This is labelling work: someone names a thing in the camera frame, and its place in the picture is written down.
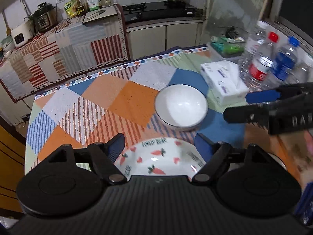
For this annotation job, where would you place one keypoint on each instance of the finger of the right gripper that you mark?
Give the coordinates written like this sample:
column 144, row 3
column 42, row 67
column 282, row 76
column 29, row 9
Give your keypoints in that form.
column 262, row 96
column 250, row 114

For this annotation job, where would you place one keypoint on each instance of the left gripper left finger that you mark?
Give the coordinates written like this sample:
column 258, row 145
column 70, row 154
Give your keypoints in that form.
column 103, row 156

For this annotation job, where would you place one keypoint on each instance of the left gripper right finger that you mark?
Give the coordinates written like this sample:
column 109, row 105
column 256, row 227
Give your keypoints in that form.
column 216, row 157

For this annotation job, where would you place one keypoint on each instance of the pink bunny carrot plate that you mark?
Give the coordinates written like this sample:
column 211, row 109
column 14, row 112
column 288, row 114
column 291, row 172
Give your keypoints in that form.
column 164, row 156

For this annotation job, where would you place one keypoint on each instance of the white bowl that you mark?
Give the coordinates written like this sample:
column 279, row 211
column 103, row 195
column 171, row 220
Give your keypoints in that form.
column 181, row 107
column 278, row 160

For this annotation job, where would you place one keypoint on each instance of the red cap water bottle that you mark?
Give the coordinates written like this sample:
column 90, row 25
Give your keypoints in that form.
column 262, row 62

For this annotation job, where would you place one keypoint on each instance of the blue cap water bottle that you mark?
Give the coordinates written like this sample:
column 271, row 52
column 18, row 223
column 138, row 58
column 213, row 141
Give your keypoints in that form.
column 285, row 61

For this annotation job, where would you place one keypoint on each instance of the green label water bottle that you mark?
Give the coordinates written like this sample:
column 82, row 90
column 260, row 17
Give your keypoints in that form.
column 301, row 73

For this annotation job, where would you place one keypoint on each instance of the white tissue pack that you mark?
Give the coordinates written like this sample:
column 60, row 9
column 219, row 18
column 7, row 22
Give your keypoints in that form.
column 224, row 81

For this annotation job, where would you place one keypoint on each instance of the patchwork tablecloth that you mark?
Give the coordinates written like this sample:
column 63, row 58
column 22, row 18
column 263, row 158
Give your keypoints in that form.
column 121, row 100

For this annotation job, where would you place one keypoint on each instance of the clear white cap bottle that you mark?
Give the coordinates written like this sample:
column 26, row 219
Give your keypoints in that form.
column 255, row 39

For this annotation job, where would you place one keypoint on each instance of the green item plastic container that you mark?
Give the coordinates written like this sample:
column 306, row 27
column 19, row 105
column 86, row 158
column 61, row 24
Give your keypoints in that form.
column 228, row 47

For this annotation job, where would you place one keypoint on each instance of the orange wooden chair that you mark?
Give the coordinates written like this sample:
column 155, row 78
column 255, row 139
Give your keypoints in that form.
column 12, row 170

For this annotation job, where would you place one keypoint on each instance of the striped counter cloth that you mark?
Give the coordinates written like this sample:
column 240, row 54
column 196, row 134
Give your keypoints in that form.
column 69, row 49

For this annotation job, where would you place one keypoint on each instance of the black gas stove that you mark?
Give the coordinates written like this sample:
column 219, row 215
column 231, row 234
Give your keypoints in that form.
column 159, row 10

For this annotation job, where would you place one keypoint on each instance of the white rice cooker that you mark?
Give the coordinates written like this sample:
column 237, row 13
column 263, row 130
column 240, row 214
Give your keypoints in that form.
column 23, row 33

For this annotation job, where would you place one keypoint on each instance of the black pressure cooker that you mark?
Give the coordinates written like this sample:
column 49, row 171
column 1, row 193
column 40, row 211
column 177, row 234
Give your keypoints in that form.
column 45, row 17

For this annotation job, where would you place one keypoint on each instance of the yellow snack bag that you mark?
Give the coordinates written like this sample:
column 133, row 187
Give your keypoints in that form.
column 70, row 8

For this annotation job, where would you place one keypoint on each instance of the cooking oil bottle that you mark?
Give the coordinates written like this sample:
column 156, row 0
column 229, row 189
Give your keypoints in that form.
column 80, row 7

